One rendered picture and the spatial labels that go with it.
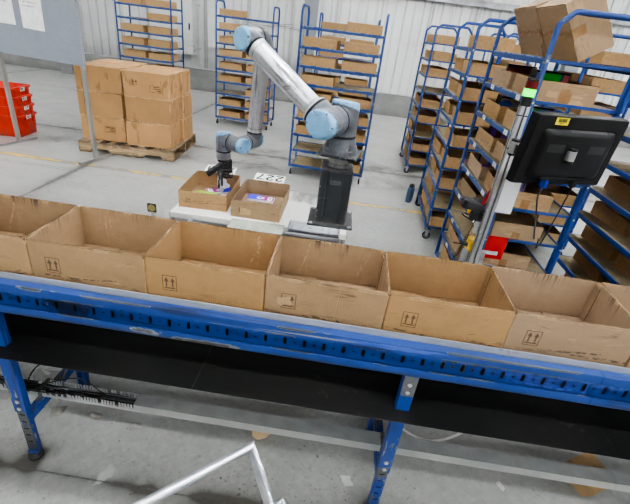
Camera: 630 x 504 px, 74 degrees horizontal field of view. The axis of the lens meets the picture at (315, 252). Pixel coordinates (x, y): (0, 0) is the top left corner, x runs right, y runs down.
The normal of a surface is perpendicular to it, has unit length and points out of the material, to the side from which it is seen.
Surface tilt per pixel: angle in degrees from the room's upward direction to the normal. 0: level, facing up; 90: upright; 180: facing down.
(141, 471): 0
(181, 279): 90
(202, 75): 90
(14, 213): 90
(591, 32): 90
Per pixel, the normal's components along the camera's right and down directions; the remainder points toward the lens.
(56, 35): -0.30, 0.42
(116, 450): 0.11, -0.87
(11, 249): -0.08, 0.47
